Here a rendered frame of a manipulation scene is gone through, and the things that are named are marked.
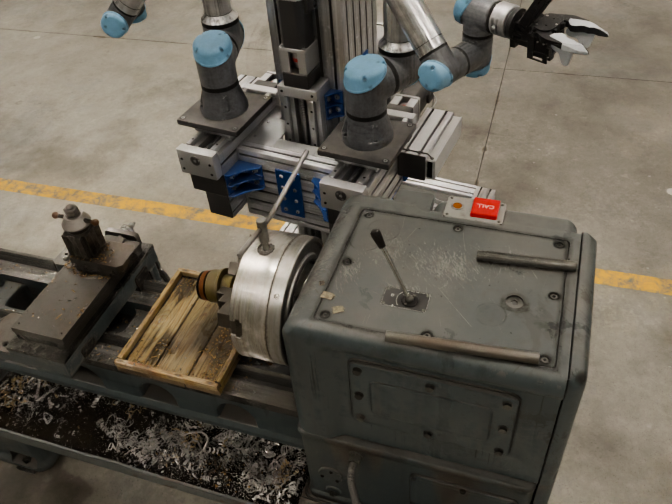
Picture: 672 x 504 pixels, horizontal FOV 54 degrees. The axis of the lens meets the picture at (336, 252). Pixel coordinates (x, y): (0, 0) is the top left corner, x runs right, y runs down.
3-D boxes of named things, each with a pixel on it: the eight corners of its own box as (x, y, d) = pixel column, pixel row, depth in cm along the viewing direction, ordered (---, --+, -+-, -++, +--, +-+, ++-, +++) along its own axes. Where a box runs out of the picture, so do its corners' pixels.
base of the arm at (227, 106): (217, 92, 218) (211, 64, 211) (257, 99, 213) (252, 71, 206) (192, 115, 209) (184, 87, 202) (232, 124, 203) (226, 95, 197)
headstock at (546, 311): (570, 331, 173) (601, 218, 147) (554, 498, 141) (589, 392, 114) (354, 290, 190) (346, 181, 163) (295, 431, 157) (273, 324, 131)
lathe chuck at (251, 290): (319, 296, 181) (308, 207, 159) (276, 389, 160) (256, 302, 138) (289, 290, 183) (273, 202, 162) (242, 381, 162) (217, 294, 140)
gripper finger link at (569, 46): (585, 72, 141) (557, 53, 147) (589, 47, 137) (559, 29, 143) (574, 77, 141) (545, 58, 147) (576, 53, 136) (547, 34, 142)
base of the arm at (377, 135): (354, 118, 201) (352, 89, 194) (401, 127, 195) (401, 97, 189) (333, 145, 191) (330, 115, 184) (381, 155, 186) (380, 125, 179)
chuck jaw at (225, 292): (263, 292, 157) (242, 319, 147) (264, 309, 160) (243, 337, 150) (222, 284, 160) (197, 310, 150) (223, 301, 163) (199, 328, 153)
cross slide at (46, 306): (149, 243, 201) (145, 232, 198) (67, 351, 172) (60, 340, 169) (103, 235, 206) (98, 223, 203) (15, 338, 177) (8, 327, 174)
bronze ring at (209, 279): (237, 260, 163) (204, 259, 166) (222, 288, 157) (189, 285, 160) (248, 286, 169) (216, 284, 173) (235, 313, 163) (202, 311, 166)
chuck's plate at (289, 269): (331, 298, 180) (321, 210, 158) (290, 393, 159) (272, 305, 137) (319, 296, 181) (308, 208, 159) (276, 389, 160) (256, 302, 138)
